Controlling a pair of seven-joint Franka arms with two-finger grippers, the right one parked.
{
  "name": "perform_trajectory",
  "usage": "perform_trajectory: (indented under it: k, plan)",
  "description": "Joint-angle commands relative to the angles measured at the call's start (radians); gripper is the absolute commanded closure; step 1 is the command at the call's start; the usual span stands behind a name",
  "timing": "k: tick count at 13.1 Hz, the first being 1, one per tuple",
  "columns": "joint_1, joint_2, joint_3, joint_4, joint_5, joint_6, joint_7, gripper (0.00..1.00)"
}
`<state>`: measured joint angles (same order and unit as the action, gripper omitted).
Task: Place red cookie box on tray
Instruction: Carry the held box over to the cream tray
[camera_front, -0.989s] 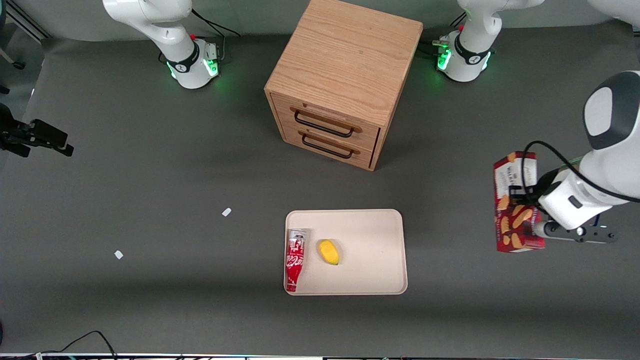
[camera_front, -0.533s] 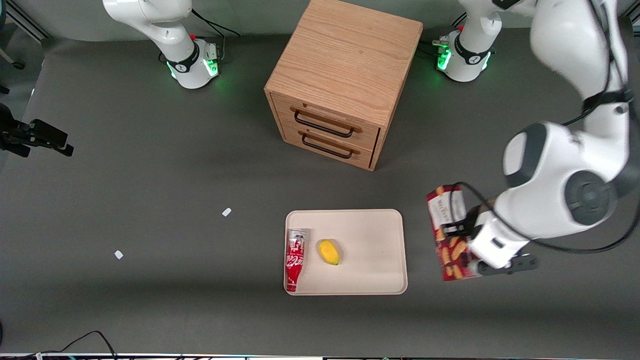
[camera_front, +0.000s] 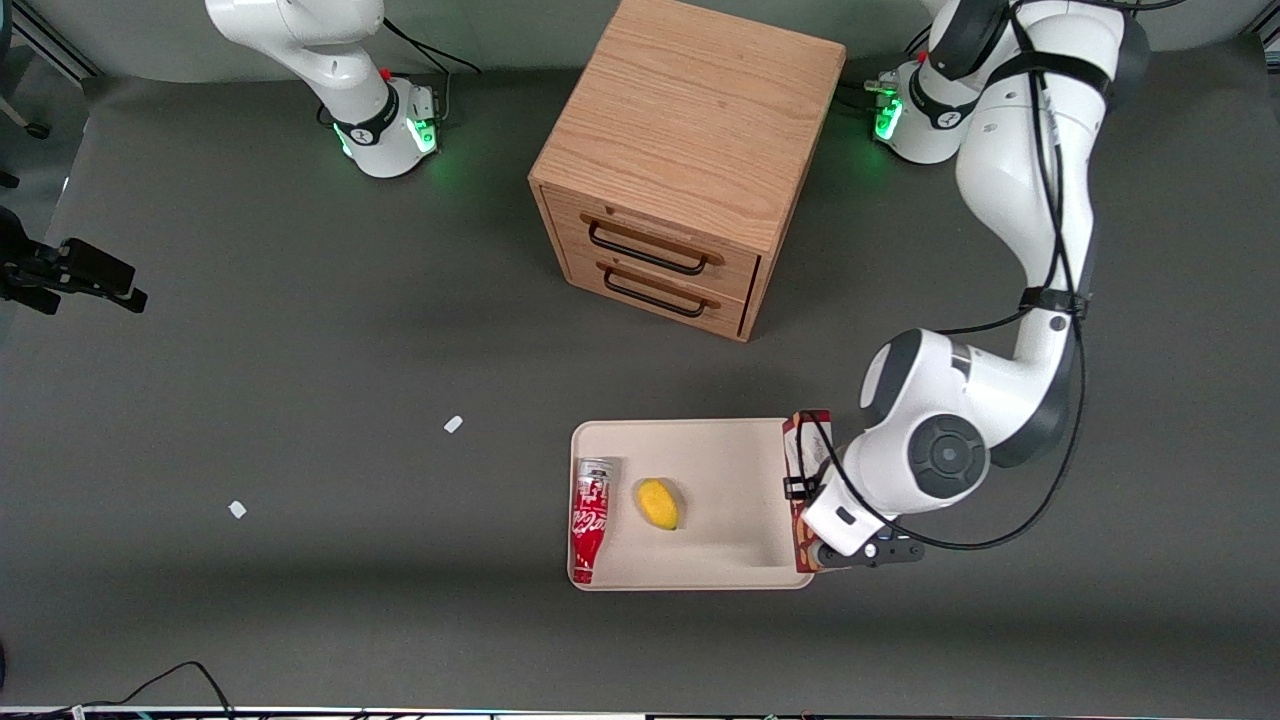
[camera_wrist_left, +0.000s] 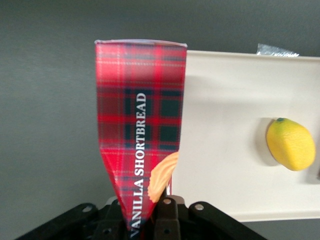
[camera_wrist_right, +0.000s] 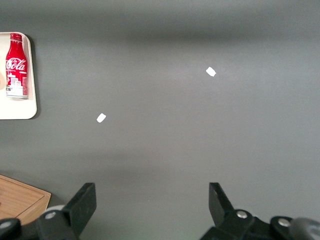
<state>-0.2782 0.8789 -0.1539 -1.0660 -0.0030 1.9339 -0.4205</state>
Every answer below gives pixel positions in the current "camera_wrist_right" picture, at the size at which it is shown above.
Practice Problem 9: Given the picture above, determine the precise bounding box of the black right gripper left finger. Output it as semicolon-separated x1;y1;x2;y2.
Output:
37;182;97;240

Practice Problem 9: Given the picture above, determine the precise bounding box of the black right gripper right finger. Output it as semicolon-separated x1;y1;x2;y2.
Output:
199;182;301;240

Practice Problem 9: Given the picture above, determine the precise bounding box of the beige plastic tray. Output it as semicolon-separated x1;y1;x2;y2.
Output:
0;31;38;120

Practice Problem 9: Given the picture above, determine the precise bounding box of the wooden drawer cabinet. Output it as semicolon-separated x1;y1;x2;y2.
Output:
0;174;52;226

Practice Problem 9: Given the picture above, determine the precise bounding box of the red cola bottle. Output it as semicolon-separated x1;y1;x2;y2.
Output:
5;32;29;99

